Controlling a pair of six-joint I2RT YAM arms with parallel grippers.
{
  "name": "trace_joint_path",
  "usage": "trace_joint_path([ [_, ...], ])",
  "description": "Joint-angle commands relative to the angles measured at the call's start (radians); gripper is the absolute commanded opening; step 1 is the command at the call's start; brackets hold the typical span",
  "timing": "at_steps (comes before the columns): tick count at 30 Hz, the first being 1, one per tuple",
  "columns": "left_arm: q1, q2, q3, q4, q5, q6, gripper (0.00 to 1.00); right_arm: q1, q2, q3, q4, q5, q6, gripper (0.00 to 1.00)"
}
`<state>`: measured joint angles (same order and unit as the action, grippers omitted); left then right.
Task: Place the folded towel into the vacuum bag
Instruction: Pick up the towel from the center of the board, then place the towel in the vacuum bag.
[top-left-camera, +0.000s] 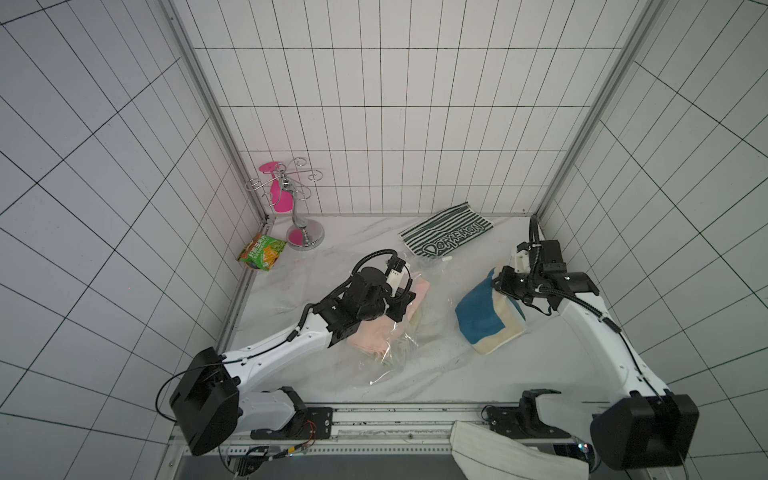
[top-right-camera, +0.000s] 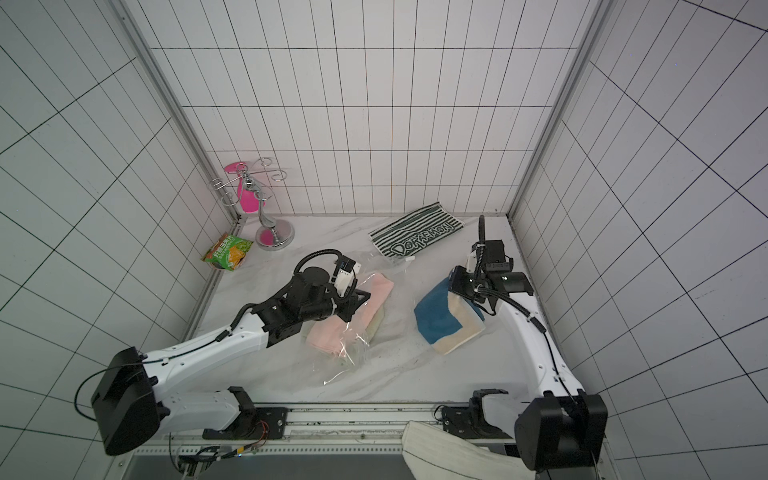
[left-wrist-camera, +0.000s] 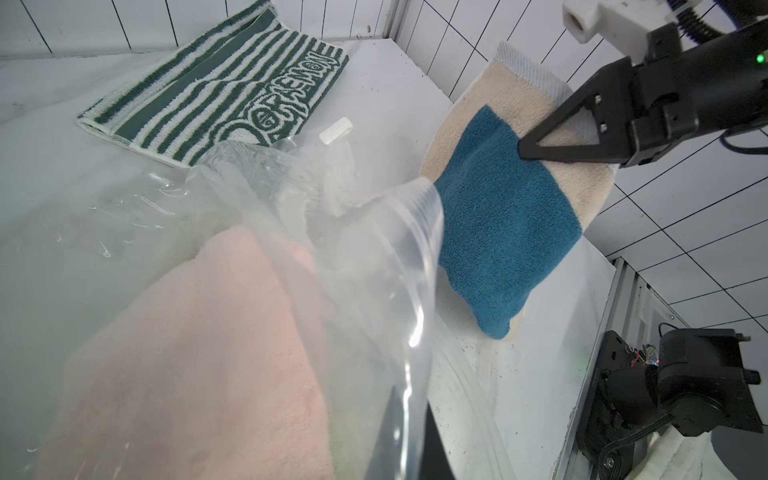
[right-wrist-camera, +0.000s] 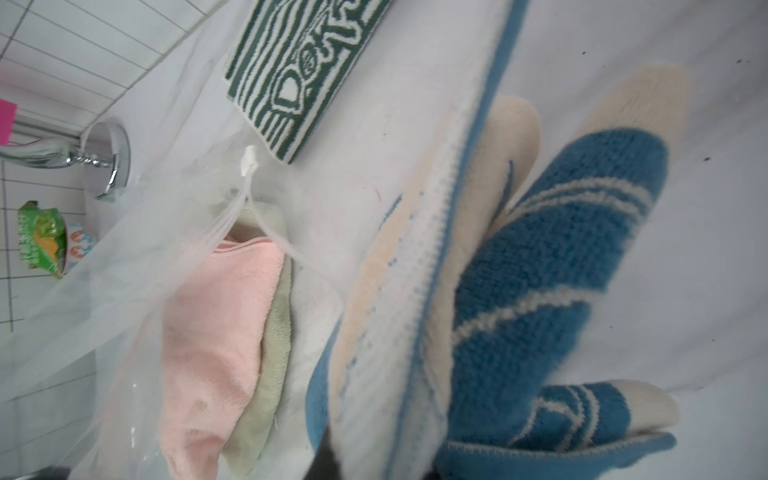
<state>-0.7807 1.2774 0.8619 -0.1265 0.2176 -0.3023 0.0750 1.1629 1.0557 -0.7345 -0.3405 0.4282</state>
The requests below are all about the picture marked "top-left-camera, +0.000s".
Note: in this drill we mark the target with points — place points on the teal and beige towel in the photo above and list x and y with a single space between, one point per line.
489 319

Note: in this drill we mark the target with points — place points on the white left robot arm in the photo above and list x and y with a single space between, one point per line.
219 394

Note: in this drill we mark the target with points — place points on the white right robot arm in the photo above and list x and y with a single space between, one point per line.
621 408

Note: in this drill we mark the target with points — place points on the green white striped towel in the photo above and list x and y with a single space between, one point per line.
446 231

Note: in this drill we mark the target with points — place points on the white striped cloth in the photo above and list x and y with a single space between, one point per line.
485 455

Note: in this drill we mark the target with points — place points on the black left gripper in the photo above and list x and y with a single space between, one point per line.
401 299

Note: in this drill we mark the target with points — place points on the pink towel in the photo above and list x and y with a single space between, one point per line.
380 338

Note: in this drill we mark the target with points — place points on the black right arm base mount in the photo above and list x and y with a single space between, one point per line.
522 417

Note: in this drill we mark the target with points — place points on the chrome cup holder stand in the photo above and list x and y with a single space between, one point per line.
304 234

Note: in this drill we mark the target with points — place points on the pink plastic scoop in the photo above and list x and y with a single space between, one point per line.
281 187

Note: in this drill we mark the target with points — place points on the green snack packet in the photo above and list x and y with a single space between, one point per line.
262 252

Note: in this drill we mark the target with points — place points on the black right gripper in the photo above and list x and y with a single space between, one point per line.
509 284

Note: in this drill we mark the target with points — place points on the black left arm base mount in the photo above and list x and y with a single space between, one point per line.
294 420

